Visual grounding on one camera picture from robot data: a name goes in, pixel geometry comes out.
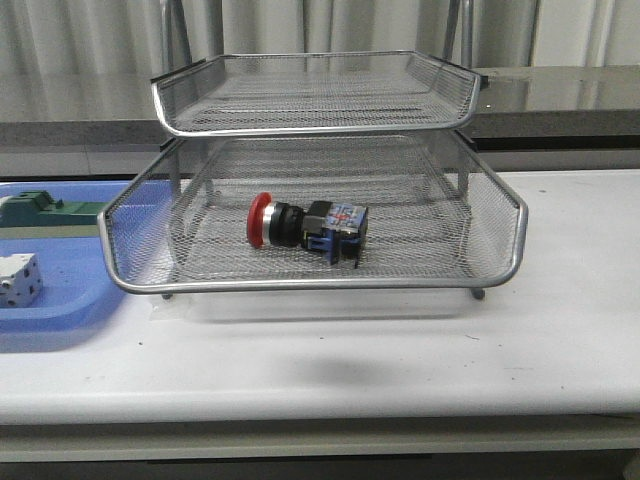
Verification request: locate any clear tape strip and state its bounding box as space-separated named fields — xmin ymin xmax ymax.
xmin=149 ymin=293 xmax=194 ymax=322

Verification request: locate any red emergency stop button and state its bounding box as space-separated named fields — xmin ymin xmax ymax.
xmin=246 ymin=192 xmax=369 ymax=266

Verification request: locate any green electrical component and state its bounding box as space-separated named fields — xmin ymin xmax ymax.
xmin=1 ymin=190 xmax=106 ymax=239

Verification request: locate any grey stone counter ledge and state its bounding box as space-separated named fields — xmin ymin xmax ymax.
xmin=1 ymin=66 xmax=639 ymax=151

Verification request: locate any white circuit breaker block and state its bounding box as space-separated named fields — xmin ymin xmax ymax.
xmin=1 ymin=253 xmax=43 ymax=308

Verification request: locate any silver mesh tray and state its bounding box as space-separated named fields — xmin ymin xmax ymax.
xmin=97 ymin=131 xmax=528 ymax=294
xmin=151 ymin=51 xmax=484 ymax=138

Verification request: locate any silver metal rack frame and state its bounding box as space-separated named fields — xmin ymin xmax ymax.
xmin=158 ymin=0 xmax=489 ymax=302

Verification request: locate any blue plastic bin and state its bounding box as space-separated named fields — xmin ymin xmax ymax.
xmin=1 ymin=181 xmax=124 ymax=334

